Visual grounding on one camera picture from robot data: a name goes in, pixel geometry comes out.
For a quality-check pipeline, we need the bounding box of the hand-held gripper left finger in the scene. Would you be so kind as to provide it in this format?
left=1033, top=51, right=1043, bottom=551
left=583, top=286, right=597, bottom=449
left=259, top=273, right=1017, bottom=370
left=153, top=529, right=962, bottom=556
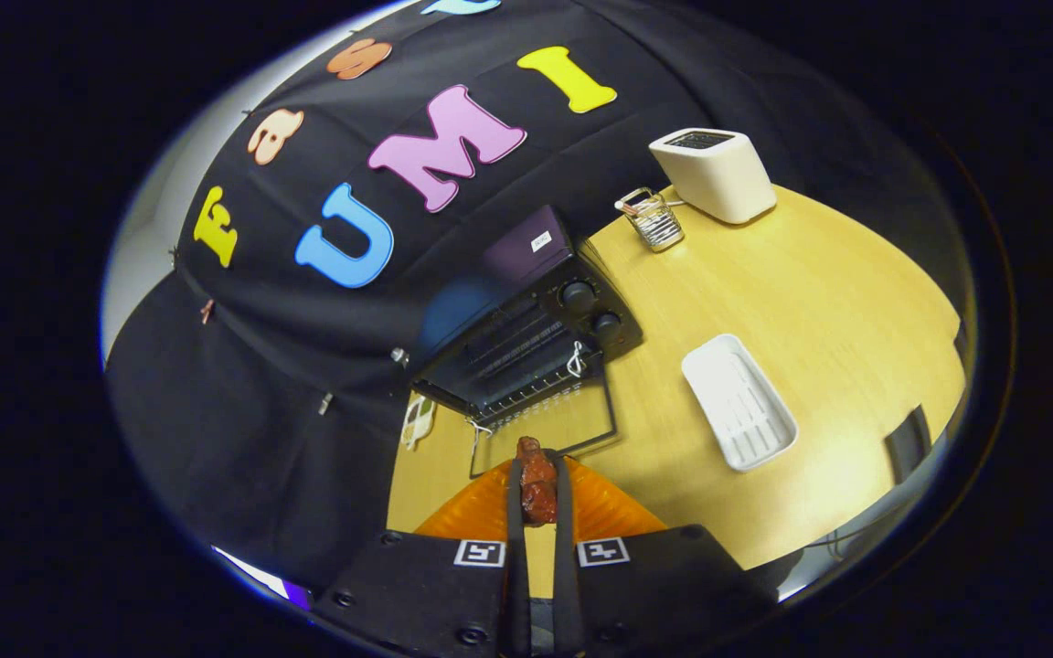
left=312, top=455, right=535, bottom=658

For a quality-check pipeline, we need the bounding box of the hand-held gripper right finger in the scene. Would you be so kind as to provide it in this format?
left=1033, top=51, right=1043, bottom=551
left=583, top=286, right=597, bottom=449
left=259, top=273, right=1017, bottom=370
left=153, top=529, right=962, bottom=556
left=550, top=452, right=779, bottom=658

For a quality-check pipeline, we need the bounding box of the red meat piece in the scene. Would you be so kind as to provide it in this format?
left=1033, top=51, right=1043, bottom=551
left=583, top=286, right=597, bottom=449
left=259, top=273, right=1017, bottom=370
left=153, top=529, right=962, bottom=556
left=516, top=437, right=559, bottom=526

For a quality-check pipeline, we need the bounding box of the black toaster oven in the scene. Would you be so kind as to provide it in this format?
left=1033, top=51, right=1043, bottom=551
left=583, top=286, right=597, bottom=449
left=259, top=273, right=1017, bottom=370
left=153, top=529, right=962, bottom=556
left=409, top=205, right=644, bottom=480

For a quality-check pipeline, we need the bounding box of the white toaster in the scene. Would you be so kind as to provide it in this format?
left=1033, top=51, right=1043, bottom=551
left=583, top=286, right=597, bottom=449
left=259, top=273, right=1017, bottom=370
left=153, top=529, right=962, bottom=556
left=648, top=128, right=778, bottom=226

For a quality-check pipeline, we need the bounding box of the white divided dish with grains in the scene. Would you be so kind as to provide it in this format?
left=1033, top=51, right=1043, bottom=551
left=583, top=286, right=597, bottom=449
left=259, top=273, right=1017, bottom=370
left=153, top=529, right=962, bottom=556
left=401, top=395, right=438, bottom=452

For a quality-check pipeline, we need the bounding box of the white ridged tray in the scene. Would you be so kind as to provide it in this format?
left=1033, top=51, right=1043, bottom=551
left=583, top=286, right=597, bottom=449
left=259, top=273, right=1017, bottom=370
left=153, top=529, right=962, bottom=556
left=680, top=334, right=800, bottom=472

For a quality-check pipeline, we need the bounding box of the black backdrop cloth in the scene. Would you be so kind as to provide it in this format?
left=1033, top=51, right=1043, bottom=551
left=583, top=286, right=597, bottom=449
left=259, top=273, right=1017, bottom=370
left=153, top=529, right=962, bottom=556
left=104, top=0, right=957, bottom=595

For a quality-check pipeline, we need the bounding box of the metal wire rack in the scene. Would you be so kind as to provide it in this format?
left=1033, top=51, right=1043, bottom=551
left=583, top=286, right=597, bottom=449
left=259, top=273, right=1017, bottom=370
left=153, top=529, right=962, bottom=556
left=615, top=187, right=686, bottom=253

